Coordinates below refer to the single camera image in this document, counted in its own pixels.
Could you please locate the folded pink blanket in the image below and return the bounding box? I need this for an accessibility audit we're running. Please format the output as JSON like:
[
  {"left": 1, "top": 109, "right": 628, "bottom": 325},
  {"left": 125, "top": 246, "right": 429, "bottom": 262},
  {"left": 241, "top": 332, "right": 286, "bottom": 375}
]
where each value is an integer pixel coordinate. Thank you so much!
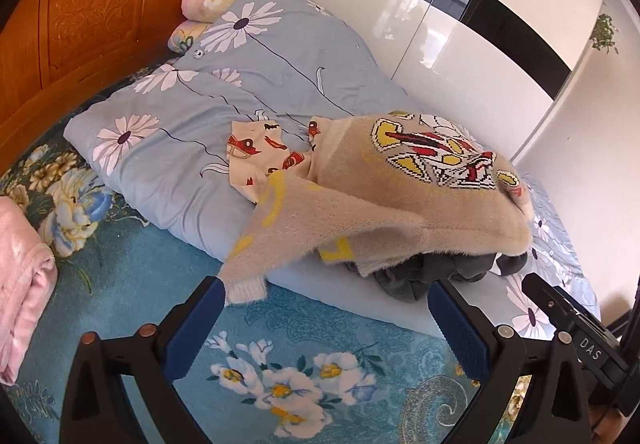
[{"left": 0, "top": 194, "right": 57, "bottom": 387}]

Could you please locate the white and black wardrobe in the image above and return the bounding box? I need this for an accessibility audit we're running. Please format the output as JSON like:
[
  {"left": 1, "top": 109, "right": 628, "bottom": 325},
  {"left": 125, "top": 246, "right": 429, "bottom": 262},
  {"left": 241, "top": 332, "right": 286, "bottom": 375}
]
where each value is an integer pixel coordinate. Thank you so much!
[{"left": 247, "top": 0, "right": 640, "bottom": 185}]

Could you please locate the teal floral bed sheet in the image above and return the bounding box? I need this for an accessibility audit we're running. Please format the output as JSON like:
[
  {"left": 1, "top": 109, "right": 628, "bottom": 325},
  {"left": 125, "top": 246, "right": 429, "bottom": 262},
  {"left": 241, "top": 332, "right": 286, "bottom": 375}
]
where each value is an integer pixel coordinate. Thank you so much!
[{"left": 0, "top": 64, "right": 536, "bottom": 444}]

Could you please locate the beige fuzzy knit sweater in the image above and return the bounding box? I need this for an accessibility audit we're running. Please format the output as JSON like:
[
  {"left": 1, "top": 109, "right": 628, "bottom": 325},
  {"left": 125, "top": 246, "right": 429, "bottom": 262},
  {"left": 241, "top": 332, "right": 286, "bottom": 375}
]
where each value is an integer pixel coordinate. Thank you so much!
[{"left": 220, "top": 110, "right": 533, "bottom": 307}]

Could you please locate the green hanging plant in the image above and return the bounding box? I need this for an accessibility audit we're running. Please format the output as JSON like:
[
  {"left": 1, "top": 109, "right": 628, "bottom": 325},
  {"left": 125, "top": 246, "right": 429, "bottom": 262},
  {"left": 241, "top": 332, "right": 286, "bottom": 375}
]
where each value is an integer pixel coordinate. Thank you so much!
[{"left": 590, "top": 13, "right": 621, "bottom": 56}]

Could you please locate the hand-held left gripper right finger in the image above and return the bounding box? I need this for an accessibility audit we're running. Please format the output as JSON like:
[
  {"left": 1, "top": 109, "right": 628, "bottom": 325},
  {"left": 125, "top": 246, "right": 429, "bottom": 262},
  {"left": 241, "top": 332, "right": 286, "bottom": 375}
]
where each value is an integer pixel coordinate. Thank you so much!
[{"left": 427, "top": 278, "right": 603, "bottom": 444}]

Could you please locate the light blue daisy quilt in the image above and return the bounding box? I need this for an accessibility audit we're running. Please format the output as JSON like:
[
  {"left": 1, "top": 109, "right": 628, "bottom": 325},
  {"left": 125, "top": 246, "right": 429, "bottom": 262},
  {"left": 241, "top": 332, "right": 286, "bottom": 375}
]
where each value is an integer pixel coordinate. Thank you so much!
[{"left": 64, "top": 0, "right": 601, "bottom": 340}]

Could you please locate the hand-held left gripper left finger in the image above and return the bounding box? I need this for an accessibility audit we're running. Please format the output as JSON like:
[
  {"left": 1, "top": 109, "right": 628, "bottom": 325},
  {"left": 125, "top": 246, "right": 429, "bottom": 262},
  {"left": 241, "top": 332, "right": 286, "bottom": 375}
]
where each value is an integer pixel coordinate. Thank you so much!
[{"left": 59, "top": 275, "right": 236, "bottom": 444}]

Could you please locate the cream car print garment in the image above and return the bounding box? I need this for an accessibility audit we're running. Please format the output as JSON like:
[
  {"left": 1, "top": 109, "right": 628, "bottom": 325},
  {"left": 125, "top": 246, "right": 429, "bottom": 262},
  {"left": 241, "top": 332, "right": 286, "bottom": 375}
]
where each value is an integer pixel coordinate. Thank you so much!
[{"left": 225, "top": 115, "right": 321, "bottom": 205}]

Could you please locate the dark grey garment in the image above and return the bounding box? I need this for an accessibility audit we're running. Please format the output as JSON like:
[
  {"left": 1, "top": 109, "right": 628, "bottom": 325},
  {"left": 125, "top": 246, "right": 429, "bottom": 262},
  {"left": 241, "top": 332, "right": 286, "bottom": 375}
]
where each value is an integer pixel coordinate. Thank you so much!
[{"left": 345, "top": 244, "right": 526, "bottom": 305}]

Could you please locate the pink floral pillow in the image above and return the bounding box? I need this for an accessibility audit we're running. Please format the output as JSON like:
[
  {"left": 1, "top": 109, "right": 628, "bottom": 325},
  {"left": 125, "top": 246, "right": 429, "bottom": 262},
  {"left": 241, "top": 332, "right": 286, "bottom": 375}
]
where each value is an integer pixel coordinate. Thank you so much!
[
  {"left": 167, "top": 19, "right": 211, "bottom": 54},
  {"left": 181, "top": 0, "right": 246, "bottom": 22}
]

